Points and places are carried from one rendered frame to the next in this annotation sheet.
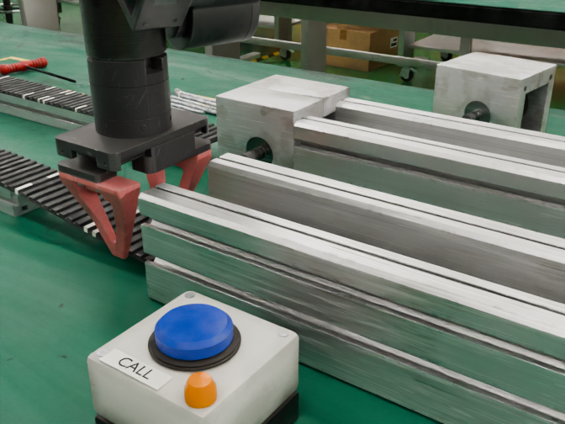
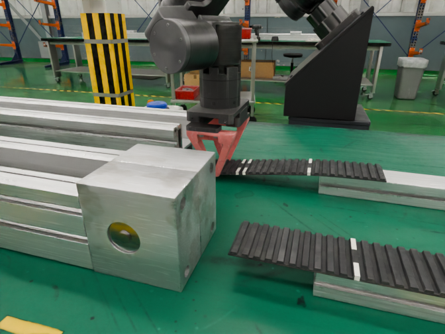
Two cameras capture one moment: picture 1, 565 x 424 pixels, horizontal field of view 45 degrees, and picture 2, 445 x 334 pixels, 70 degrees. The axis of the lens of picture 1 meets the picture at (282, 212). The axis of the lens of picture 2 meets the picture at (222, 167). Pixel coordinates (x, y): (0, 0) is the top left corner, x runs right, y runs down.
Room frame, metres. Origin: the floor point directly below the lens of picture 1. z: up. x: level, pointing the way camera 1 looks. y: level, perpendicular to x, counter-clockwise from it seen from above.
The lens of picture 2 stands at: (0.92, -0.02, 0.99)
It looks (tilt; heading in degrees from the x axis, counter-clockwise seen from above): 24 degrees down; 162
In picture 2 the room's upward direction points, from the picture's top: straight up
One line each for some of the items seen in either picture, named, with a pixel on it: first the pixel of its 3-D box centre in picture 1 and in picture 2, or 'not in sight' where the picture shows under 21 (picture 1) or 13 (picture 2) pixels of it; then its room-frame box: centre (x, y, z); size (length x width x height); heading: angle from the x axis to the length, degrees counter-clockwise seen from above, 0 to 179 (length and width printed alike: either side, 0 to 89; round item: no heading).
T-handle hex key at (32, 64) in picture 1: (46, 72); not in sight; (1.07, 0.37, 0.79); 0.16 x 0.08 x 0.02; 48
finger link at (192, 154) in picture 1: (155, 183); (216, 142); (0.51, 0.10, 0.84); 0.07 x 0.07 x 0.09; 55
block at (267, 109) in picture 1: (277, 140); (162, 203); (0.64, 0.01, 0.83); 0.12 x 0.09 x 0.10; 145
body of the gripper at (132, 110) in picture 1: (131, 102); (220, 91); (0.49, 0.11, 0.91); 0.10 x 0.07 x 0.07; 145
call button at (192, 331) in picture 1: (194, 336); (157, 107); (0.29, 0.05, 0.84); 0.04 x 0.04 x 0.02
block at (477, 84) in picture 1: (486, 108); not in sight; (0.75, -0.23, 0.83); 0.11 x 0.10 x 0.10; 138
